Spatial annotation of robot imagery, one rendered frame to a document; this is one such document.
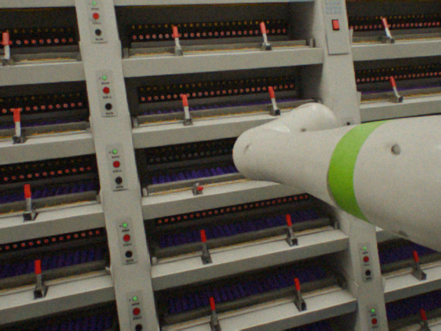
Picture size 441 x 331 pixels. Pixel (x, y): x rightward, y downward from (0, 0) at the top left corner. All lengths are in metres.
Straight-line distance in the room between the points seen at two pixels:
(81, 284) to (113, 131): 0.41
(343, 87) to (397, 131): 0.81
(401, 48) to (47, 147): 1.12
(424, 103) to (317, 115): 0.68
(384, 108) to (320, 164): 0.83
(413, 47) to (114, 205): 1.07
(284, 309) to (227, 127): 0.57
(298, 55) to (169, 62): 0.39
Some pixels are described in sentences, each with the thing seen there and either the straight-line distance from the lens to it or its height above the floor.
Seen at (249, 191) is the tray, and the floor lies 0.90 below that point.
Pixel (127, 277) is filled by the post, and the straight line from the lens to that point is 0.99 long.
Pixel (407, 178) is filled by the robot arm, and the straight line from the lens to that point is 0.31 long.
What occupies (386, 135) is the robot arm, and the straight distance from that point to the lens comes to 0.35.
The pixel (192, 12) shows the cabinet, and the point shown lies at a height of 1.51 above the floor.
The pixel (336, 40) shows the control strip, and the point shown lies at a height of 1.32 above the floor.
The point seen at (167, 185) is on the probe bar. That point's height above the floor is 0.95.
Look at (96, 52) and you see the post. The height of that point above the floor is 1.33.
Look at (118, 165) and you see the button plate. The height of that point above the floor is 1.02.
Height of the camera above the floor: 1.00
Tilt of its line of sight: level
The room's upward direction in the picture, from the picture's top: 8 degrees counter-clockwise
